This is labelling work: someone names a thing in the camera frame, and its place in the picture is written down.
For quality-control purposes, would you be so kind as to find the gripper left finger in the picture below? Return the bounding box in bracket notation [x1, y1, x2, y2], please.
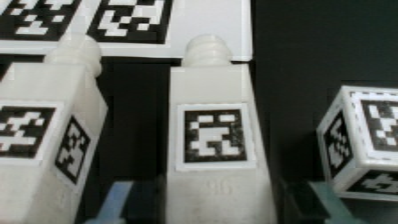
[86, 181, 134, 224]

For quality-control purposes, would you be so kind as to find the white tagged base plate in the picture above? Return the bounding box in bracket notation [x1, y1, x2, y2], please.
[0, 0, 253, 61]

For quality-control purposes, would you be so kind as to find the white chair leg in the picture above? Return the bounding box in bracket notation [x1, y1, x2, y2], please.
[0, 33, 109, 224]
[166, 35, 278, 224]

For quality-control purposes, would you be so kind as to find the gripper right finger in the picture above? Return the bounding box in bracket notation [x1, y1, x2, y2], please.
[304, 182, 368, 224]

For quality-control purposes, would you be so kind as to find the white tagged cube left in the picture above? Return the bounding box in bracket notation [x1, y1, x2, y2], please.
[317, 85, 398, 202]

